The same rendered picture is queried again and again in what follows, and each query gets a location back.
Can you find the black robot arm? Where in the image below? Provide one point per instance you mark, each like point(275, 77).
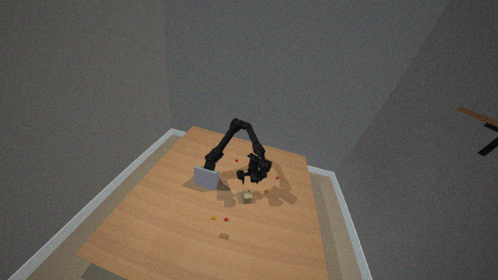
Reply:
point(217, 152)

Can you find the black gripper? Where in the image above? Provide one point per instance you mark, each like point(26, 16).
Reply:
point(241, 174)

